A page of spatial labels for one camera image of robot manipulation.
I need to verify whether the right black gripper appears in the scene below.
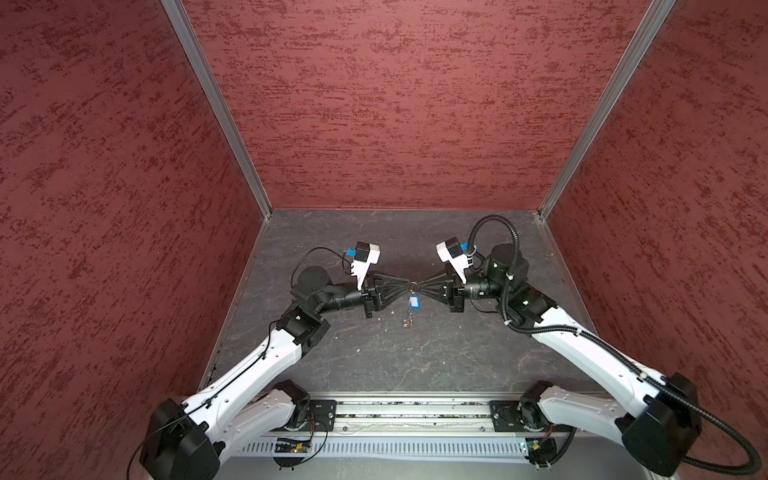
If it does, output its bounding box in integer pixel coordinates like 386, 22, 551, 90
415, 263, 509, 313

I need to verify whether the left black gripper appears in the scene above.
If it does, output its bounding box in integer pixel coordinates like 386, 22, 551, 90
316, 268, 410, 318

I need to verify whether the small keys bunch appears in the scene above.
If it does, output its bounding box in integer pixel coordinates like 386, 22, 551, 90
403, 309, 414, 329

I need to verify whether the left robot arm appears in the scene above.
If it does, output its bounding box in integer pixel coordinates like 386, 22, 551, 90
130, 266, 411, 479

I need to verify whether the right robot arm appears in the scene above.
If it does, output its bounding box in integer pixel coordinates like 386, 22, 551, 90
436, 238, 702, 477

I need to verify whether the left circuit board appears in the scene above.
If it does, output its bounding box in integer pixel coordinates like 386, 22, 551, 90
274, 438, 312, 455

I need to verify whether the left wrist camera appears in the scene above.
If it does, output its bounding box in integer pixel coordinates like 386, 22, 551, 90
346, 242, 381, 291

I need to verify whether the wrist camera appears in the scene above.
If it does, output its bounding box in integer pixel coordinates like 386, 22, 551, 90
346, 242, 381, 291
436, 237, 470, 285

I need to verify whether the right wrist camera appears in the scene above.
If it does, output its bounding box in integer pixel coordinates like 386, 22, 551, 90
436, 237, 470, 285

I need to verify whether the aluminium mounting rail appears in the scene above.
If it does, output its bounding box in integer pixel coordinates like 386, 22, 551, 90
177, 393, 637, 437

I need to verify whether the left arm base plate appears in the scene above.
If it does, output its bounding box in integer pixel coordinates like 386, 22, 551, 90
299, 399, 338, 433

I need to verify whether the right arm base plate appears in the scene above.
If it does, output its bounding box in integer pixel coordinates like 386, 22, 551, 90
489, 400, 525, 433

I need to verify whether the white slotted cable duct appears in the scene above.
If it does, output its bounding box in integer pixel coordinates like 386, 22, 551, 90
236, 436, 527, 463

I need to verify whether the left aluminium corner post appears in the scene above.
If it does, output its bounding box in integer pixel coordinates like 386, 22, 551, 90
161, 0, 273, 221

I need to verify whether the aluminium corner post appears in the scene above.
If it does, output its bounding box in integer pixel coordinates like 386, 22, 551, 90
161, 0, 273, 221
538, 0, 676, 223

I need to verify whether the right aluminium corner post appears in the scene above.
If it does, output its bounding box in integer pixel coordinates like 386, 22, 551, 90
538, 0, 676, 223

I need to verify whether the black corrugated cable conduit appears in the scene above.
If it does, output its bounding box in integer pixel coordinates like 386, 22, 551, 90
466, 214, 763, 476

